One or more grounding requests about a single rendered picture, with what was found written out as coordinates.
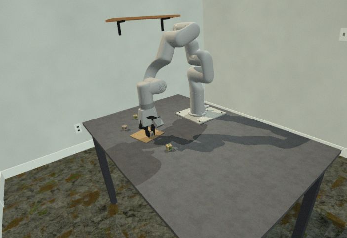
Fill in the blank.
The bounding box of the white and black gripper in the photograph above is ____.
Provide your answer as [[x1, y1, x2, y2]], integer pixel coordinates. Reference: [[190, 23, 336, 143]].
[[138, 106, 158, 137]]

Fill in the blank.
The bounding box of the tan flat mat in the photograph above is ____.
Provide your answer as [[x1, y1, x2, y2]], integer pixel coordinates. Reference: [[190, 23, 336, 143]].
[[130, 129, 163, 143]]

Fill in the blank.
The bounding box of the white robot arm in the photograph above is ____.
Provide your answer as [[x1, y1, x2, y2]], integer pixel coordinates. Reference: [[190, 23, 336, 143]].
[[137, 22, 214, 117]]

